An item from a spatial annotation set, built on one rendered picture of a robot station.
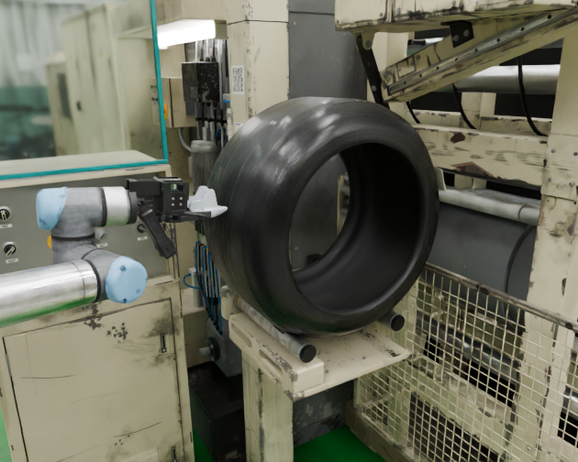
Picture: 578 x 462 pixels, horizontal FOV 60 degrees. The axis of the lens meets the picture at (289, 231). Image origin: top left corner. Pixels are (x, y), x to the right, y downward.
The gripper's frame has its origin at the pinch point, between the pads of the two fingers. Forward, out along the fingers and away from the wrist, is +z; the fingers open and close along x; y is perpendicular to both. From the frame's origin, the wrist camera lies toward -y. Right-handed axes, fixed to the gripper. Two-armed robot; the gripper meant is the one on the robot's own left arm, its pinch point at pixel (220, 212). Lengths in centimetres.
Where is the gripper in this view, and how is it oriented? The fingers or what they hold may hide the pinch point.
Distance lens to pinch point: 108.9
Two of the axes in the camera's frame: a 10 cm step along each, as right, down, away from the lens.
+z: 8.5, -0.7, 5.2
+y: 0.8, -9.7, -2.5
